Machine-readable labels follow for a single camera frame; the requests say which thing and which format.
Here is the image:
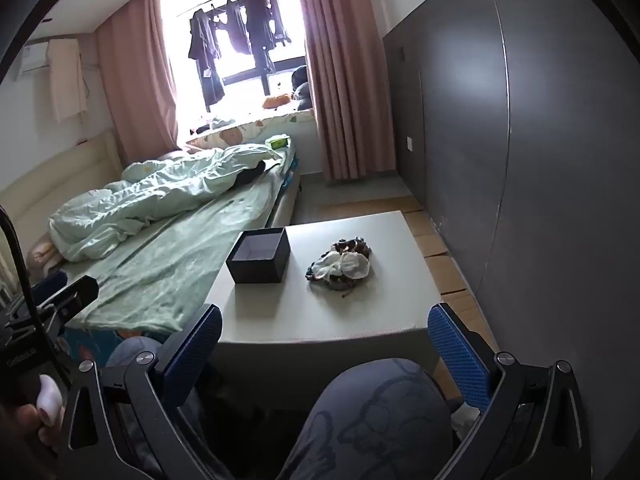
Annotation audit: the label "patterned windowsill cushion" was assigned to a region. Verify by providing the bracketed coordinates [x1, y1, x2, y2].
[186, 108, 316, 150]

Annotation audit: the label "black square jewelry box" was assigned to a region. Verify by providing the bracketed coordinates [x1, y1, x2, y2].
[226, 228, 291, 285]

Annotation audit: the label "beige hanging towel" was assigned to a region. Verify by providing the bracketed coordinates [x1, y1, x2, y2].
[47, 38, 88, 124]

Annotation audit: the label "dark hanging garment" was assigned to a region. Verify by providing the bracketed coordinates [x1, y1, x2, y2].
[242, 0, 292, 96]
[226, 0, 252, 55]

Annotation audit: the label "dark hanging shirt left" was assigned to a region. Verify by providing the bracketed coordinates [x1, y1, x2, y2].
[189, 10, 224, 110]

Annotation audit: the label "dark pillows on windowsill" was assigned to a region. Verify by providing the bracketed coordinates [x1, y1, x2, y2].
[292, 65, 312, 110]

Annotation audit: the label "brown cardboard floor sheets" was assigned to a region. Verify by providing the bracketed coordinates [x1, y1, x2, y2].
[334, 196, 497, 400]

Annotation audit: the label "bed with green sheet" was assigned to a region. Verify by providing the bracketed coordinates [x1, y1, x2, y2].
[63, 139, 297, 334]

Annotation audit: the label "pile of mixed jewelry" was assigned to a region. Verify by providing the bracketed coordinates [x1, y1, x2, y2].
[305, 237, 371, 292]

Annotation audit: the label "white wall air conditioner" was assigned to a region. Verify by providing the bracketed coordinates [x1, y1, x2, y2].
[20, 41, 49, 74]

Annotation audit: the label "left pink curtain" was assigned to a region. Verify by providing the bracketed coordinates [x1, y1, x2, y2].
[96, 0, 178, 164]

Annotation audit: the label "person's left hand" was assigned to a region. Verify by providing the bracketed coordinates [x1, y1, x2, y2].
[1, 374, 65, 479]

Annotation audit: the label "right pink curtain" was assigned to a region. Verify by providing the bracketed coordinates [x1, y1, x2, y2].
[300, 0, 396, 182]

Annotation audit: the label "cream padded headboard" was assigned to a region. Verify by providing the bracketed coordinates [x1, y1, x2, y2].
[1, 130, 122, 255]

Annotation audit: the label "person's left leg grey trousers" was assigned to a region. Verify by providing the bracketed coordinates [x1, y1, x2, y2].
[105, 336, 163, 367]

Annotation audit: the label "dark hanging garment middle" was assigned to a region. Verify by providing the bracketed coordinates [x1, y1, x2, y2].
[226, 0, 252, 55]

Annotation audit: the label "dark hanging garment right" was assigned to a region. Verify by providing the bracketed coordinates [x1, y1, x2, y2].
[242, 0, 292, 96]

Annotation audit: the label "pink pillow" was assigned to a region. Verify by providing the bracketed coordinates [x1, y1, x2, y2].
[26, 234, 64, 276]

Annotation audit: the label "white low table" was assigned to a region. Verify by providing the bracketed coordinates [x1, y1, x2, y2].
[207, 211, 442, 370]

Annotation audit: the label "pink curtain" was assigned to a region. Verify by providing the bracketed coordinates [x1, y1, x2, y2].
[96, 0, 178, 164]
[300, 0, 396, 182]

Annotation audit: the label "black item on bed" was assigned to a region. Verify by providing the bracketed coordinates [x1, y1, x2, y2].
[232, 160, 266, 188]

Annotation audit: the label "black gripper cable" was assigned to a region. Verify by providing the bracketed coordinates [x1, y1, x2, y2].
[0, 204, 47, 340]

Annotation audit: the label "orange item on windowsill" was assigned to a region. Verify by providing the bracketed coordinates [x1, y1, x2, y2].
[262, 93, 292, 110]

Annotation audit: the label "green tissue pack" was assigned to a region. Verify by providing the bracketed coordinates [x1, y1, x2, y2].
[265, 133, 291, 151]

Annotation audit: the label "light green crumpled duvet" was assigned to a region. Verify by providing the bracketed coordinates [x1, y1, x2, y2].
[48, 143, 285, 262]

